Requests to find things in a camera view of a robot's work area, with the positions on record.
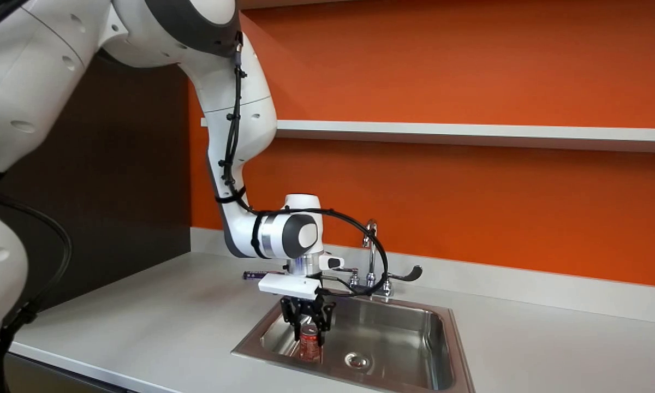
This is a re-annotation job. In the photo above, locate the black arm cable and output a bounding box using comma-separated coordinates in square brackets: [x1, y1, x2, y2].
[217, 41, 394, 298]

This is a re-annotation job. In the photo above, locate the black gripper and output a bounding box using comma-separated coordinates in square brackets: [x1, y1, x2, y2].
[279, 291, 338, 343]

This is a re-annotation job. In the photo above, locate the red soda can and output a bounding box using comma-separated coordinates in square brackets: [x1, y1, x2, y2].
[297, 323, 324, 361]

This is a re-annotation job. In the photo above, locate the stainless steel sink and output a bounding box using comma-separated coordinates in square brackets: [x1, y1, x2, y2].
[231, 292, 479, 393]

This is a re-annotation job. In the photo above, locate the white countertop backsplash strip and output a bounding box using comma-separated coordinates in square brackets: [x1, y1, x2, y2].
[190, 224, 655, 328]

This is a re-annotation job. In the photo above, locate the long white wall shelf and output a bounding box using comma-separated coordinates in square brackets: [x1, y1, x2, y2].
[274, 118, 655, 154]

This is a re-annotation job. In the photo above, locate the chrome sink faucet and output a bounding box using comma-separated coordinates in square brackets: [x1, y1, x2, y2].
[326, 219, 425, 304]

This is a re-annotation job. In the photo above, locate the dark wood cabinet panel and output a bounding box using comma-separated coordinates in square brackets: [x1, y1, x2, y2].
[0, 51, 195, 311]

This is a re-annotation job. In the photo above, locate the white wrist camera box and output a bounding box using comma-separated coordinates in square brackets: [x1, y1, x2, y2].
[259, 271, 324, 302]

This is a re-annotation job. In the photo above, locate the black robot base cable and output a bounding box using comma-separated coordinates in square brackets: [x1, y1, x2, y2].
[0, 168, 76, 393]

